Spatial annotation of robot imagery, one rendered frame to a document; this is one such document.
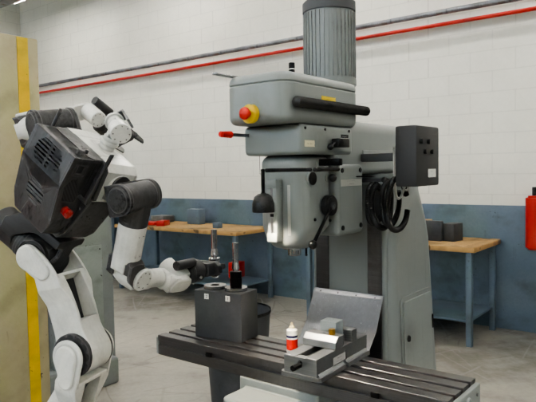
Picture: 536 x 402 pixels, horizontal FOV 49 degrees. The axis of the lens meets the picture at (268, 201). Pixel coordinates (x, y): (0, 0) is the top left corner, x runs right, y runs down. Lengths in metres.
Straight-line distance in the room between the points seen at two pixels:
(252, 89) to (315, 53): 0.41
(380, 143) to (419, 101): 4.06
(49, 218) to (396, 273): 1.29
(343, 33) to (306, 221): 0.72
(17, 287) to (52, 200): 1.57
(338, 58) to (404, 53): 4.39
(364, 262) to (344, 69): 0.75
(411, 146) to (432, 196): 4.31
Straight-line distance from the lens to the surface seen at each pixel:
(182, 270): 2.19
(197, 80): 8.33
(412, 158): 2.07
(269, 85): 1.87
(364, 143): 2.28
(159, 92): 8.88
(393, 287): 2.37
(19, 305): 3.41
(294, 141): 1.92
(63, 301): 2.05
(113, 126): 1.92
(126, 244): 1.88
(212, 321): 2.36
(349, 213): 2.17
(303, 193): 1.97
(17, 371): 3.48
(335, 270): 2.45
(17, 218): 2.12
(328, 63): 2.22
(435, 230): 5.81
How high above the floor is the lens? 1.58
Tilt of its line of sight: 3 degrees down
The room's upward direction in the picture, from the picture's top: 1 degrees counter-clockwise
